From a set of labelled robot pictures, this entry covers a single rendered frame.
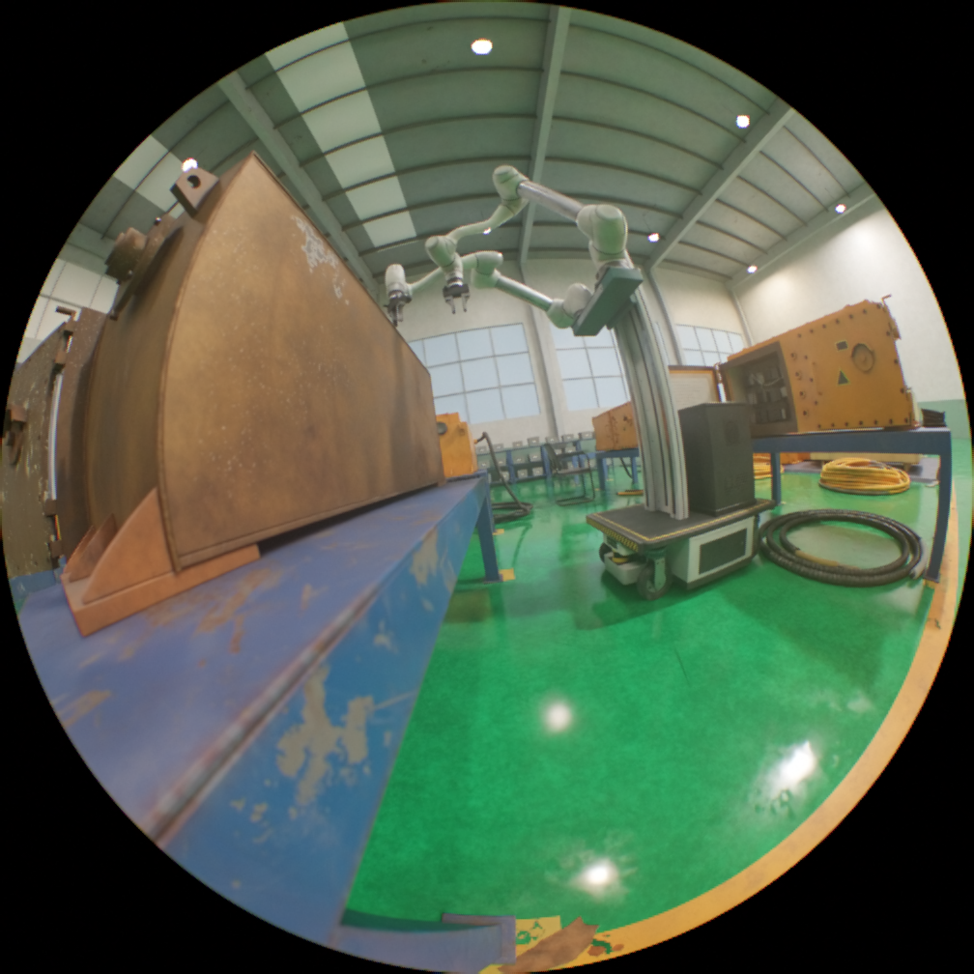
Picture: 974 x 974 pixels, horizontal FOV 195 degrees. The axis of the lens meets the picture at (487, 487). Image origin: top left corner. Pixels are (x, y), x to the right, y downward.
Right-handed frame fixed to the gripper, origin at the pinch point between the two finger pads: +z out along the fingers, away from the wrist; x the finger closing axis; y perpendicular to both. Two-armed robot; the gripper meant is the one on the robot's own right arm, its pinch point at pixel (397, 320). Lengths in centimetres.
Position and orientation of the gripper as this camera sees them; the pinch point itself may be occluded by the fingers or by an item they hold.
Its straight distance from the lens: 155.2
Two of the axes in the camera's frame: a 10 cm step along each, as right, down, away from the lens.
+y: -7.2, 1.6, -6.7
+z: 1.6, 9.9, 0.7
